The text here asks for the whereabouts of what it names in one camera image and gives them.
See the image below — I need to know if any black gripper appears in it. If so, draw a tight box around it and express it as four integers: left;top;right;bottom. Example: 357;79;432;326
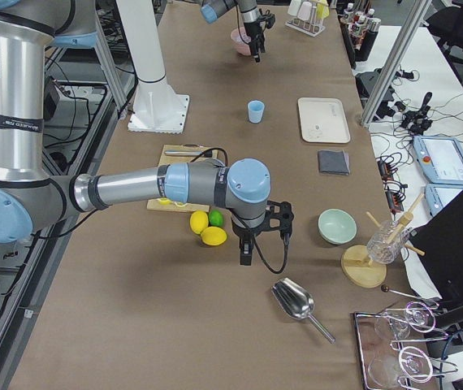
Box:
242;11;275;63
231;200;294;266

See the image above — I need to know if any pile of ice cubes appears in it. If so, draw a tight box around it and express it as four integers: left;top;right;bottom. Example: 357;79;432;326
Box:
231;30;251;44

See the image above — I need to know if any white cup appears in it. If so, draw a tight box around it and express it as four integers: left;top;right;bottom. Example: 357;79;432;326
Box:
288;0;301;17

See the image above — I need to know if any pink cup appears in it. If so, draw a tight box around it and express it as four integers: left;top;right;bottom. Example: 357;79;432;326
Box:
297;1;313;22

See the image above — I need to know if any light blue plastic cup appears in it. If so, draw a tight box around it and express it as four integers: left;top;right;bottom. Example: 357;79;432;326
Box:
247;100;265;124

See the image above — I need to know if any yellow cup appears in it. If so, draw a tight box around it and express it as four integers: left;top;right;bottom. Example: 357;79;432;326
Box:
316;0;330;20

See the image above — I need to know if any silver metal ice scoop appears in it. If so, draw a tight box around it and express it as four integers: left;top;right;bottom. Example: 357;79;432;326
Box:
271;278;335;344

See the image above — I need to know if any wooden cup tree stand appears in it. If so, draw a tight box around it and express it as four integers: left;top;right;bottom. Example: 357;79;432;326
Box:
341;193;425;288

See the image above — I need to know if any pink bowl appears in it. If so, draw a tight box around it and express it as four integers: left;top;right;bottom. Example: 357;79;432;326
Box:
230;26;251;56

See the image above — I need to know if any yellow lemon near lime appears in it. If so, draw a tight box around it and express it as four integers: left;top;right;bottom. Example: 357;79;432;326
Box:
200;226;227;246

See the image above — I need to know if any green lime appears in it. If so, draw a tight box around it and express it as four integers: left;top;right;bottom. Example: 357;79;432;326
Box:
208;210;224;228

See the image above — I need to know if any lemon half slice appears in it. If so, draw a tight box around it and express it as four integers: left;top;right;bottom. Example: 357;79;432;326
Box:
174;201;188;208
157;197;172;205

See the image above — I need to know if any mint green bowl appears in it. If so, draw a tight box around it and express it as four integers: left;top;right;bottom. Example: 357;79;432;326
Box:
318;209;357;245

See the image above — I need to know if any wooden cutting board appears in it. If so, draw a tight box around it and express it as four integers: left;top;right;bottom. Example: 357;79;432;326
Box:
147;144;210;214

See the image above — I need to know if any cream rabbit tray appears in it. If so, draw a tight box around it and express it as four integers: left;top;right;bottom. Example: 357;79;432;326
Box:
297;97;351;144

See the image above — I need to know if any steel muddler black tip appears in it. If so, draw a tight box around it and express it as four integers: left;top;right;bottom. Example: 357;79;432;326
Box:
163;149;213;158

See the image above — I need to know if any folded grey cloth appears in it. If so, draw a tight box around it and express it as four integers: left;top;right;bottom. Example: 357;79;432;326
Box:
318;149;350;176

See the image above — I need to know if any clear glass on stand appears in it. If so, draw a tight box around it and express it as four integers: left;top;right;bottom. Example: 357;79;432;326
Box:
366;220;409;264

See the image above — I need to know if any black metal glass tray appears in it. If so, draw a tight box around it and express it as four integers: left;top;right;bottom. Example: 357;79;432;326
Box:
353;302;458;389

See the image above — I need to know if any blue teach pendant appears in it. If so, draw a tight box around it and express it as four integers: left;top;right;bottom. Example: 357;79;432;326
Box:
424;184;463;217
413;136;463;185

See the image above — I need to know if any black monitor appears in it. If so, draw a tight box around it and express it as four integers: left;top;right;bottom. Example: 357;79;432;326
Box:
411;190;463;307

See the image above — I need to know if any white wire cup rack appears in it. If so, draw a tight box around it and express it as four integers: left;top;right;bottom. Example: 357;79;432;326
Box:
285;17;326;37

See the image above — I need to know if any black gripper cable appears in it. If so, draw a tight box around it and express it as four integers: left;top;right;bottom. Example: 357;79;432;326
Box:
190;145;292;273

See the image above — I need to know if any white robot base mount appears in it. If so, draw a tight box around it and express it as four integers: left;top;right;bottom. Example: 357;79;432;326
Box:
117;0;189;134

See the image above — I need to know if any aluminium frame post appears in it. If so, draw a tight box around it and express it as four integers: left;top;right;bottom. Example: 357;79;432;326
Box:
360;0;431;128

